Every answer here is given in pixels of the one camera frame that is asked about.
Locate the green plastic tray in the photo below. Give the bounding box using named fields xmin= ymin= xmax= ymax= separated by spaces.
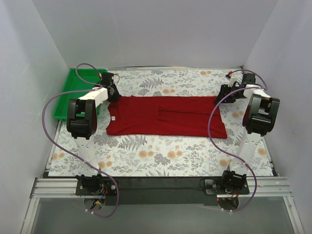
xmin=53 ymin=68 xmax=108 ymax=122

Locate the red t shirt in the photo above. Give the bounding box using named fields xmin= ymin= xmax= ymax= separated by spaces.
xmin=106 ymin=96 xmax=228 ymax=139

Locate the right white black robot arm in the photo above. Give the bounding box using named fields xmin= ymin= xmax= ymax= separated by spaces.
xmin=214 ymin=70 xmax=280 ymax=194

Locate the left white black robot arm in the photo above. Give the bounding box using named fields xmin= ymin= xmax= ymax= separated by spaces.
xmin=66 ymin=73 xmax=120 ymax=195

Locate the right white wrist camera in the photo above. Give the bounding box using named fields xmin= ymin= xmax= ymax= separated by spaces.
xmin=226 ymin=71 xmax=237 ymax=87

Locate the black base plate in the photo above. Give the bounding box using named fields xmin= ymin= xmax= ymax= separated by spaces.
xmin=75 ymin=175 xmax=250 ymax=206

